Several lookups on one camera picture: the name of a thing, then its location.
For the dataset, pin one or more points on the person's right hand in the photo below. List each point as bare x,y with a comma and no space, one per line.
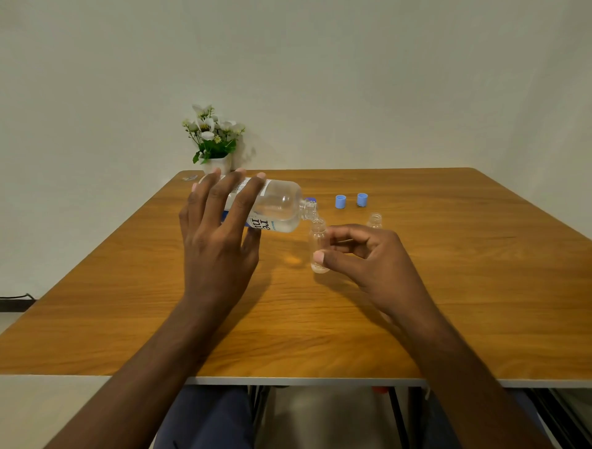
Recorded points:
384,268

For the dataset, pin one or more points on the person's left hand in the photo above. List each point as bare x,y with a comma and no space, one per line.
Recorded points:
212,259

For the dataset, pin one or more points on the person's right thumb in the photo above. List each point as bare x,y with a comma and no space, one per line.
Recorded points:
337,262

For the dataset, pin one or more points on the person's left middle finger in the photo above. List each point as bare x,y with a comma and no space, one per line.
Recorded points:
224,199

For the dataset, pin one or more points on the person's right middle finger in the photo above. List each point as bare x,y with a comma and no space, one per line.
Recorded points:
351,248

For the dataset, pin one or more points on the person's left little finger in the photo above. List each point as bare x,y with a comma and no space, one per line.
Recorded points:
187,208

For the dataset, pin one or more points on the person's left thumb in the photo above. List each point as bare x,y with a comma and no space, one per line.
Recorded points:
252,245

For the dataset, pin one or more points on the small clear glass vial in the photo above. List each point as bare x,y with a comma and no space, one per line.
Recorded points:
318,240
374,221

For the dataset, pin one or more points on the large clear labelled plastic bottle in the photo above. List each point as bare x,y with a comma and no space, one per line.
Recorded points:
277,203

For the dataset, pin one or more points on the person's left forearm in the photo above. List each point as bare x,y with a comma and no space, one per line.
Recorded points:
148,379

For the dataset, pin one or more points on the person's right forearm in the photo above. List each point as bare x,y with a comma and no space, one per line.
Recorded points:
458,384

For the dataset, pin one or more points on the white flower vase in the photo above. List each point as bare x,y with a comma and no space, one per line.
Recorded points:
218,165

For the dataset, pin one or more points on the small blue bottle cap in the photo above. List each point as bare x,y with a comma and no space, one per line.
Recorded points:
340,201
362,200

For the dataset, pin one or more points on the white artificial flowers bunch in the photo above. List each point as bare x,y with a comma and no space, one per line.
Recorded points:
213,136

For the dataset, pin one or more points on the small red object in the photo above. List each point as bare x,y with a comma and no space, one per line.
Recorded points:
380,390

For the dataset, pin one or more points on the person's left leg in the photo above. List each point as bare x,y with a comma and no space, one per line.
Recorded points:
212,421

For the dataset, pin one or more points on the dark skirting strip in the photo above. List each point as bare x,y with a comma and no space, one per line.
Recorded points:
16,306

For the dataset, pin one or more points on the black metal table frame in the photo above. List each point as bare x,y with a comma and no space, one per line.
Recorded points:
398,416

